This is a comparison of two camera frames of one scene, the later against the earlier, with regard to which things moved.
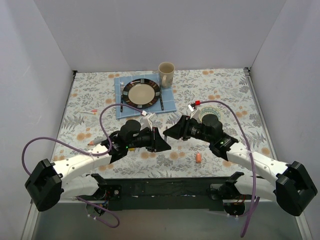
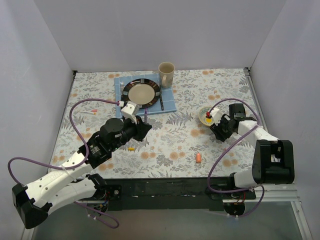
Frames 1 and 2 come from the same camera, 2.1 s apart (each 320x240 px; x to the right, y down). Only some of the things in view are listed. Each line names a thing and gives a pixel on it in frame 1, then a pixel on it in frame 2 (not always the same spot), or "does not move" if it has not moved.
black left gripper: x=153 y=139 -> x=139 y=128
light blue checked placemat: x=165 y=103 does not move
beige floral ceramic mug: x=166 y=71 does not move
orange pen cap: x=198 y=158 does not move
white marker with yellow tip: x=94 y=113 does not move
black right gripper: x=184 y=127 -> x=222 y=128
